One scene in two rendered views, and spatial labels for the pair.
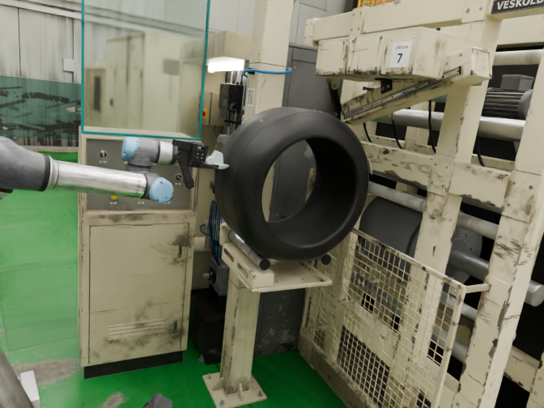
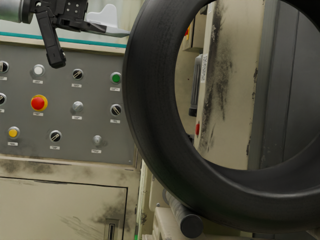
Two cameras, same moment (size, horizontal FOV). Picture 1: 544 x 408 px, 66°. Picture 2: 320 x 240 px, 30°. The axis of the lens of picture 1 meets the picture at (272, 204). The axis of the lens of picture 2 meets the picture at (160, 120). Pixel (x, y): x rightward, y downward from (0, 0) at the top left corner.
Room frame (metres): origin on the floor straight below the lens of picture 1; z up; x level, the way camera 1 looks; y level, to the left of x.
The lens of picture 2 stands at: (0.41, -0.36, 1.16)
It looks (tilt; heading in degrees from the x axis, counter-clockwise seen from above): 3 degrees down; 23
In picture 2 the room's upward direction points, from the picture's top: 6 degrees clockwise
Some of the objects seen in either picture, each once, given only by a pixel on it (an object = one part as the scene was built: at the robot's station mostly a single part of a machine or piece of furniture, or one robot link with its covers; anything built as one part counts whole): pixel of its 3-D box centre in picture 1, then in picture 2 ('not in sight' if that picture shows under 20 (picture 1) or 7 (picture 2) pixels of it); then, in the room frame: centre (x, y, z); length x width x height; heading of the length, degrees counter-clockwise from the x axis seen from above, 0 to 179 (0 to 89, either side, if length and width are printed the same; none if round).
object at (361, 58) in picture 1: (382, 59); not in sight; (1.73, -0.37, 1.71); 0.61 x 0.25 x 0.15; 27
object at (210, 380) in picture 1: (234, 384); not in sight; (1.92, 0.09, 0.02); 0.27 x 0.27 x 0.04; 27
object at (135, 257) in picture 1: (133, 249); (50, 232); (2.14, 0.72, 0.63); 0.56 x 0.41 x 1.27; 117
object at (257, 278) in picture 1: (245, 262); (178, 236); (1.64, 0.08, 0.84); 0.36 x 0.09 x 0.06; 27
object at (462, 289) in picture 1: (362, 315); not in sight; (1.65, -0.44, 0.65); 0.90 x 0.02 x 0.70; 27
